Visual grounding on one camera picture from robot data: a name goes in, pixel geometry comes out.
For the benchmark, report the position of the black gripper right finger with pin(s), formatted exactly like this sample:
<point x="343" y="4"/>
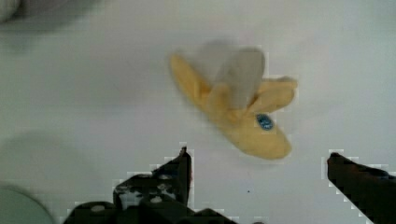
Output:
<point x="371" y="190"/>

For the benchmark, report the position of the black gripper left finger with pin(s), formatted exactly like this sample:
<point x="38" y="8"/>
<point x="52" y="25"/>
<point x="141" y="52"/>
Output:
<point x="172" y="179"/>

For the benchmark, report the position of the yellow plush peeled banana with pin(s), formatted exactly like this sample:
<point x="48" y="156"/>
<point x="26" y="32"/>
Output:
<point x="239" y="104"/>

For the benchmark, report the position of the green mug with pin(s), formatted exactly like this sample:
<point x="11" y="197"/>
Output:
<point x="18" y="208"/>

